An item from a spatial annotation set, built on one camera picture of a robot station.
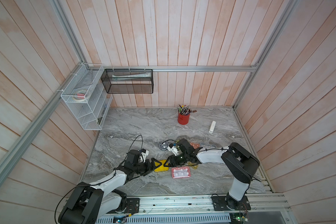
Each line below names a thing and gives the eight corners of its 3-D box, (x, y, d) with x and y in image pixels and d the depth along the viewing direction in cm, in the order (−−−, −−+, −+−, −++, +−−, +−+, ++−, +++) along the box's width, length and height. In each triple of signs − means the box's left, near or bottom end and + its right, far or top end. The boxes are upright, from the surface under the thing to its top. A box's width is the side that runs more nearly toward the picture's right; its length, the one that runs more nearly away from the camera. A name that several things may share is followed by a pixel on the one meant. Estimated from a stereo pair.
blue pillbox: (200, 147, 98) (201, 146, 97) (200, 144, 100) (200, 142, 99) (215, 149, 98) (216, 147, 96) (214, 145, 99) (215, 144, 98)
